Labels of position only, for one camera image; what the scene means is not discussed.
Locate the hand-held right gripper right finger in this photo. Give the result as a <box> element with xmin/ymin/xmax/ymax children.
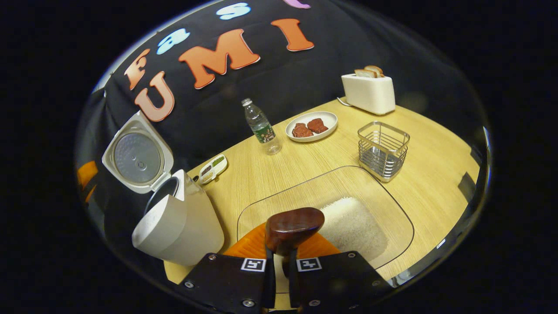
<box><xmin>288</xmin><ymin>233</ymin><xmax>395</xmax><ymax>314</ymax></box>

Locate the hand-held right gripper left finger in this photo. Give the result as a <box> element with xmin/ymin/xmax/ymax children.
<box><xmin>179</xmin><ymin>222</ymin><xmax>276</xmax><ymax>314</ymax></box>

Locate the white rice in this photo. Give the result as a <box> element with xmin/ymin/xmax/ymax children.
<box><xmin>320</xmin><ymin>197</ymin><xmax>388</xmax><ymax>262</ymax></box>

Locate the white rice cooker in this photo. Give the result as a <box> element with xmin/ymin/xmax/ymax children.
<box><xmin>102</xmin><ymin>110</ymin><xmax>225</xmax><ymax>266</ymax></box>

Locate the brown wooden spoon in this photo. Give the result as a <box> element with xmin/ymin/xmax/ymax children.
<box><xmin>265</xmin><ymin>207</ymin><xmax>325</xmax><ymax>280</ymax></box>

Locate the metal wire chopstick holder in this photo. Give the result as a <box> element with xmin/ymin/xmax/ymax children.
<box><xmin>357</xmin><ymin>121</ymin><xmax>411</xmax><ymax>183</ymax></box>

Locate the clear glass tray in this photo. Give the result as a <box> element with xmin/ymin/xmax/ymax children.
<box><xmin>237</xmin><ymin>165</ymin><xmax>415</xmax><ymax>272</ymax></box>

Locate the clear plastic water bottle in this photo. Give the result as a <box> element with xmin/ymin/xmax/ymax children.
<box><xmin>242</xmin><ymin>98</ymin><xmax>282</xmax><ymax>155</ymax></box>

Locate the white oval plate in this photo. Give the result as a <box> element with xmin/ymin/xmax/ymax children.
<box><xmin>286</xmin><ymin>111</ymin><xmax>338</xmax><ymax>143</ymax></box>

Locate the white toaster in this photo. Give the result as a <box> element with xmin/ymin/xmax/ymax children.
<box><xmin>341</xmin><ymin>73</ymin><xmax>396</xmax><ymax>116</ymax></box>

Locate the black backdrop cloth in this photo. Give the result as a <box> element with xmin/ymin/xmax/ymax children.
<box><xmin>74</xmin><ymin>0</ymin><xmax>480</xmax><ymax>245</ymax></box>

